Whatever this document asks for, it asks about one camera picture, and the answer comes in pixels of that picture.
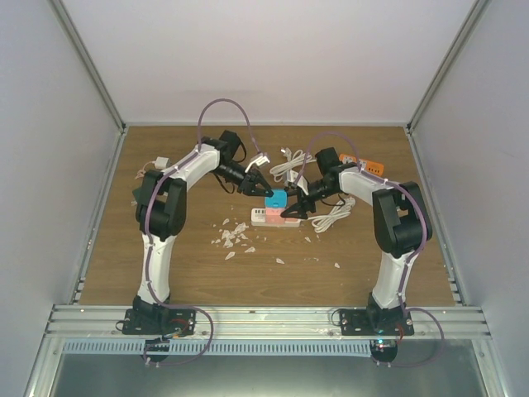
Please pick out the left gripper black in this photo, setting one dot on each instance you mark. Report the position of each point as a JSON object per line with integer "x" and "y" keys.
{"x": 249, "y": 184}

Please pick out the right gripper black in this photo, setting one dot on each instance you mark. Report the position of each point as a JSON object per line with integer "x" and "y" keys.
{"x": 301, "y": 208}

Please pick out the blue cube plug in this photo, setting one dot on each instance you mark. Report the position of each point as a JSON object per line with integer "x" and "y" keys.
{"x": 279, "y": 199}

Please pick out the pink cube socket adapter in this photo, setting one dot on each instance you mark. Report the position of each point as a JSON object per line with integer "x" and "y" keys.
{"x": 273, "y": 216}

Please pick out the orange power strip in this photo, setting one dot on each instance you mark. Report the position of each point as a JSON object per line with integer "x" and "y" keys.
{"x": 373, "y": 167}

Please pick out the white usb charger plug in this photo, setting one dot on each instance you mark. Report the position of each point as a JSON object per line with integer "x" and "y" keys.
{"x": 161, "y": 163}

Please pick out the white pink power strip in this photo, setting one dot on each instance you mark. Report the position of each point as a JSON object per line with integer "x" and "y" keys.
{"x": 257, "y": 218}

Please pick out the green dragon cube plug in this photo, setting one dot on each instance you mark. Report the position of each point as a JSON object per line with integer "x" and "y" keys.
{"x": 136, "y": 195}

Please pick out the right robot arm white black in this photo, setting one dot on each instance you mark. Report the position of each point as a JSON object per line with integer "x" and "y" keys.
{"x": 401, "y": 227}

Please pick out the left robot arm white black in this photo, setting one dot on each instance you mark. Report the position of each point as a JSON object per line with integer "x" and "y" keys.
{"x": 161, "y": 204}

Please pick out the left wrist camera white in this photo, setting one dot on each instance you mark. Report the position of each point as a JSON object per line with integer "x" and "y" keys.
{"x": 257, "y": 161}

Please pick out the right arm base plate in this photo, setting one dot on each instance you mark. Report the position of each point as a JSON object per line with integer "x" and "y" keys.
{"x": 373, "y": 322}

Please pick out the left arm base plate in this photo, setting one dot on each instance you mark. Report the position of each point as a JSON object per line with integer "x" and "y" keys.
{"x": 162, "y": 322}

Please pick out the aluminium front rail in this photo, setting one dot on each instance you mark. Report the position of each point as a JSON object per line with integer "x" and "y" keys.
{"x": 253, "y": 323}

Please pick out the grey slotted cable duct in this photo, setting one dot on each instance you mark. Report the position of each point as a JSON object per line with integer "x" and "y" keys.
{"x": 220, "y": 347}

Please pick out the right aluminium frame post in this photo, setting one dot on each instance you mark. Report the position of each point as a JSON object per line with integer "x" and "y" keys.
{"x": 463, "y": 34}

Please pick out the aluminium frame post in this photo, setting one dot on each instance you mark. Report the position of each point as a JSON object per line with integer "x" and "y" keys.
{"x": 67, "y": 23}
{"x": 463, "y": 34}

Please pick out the left aluminium frame post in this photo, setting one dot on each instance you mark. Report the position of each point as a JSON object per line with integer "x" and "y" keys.
{"x": 67, "y": 23}

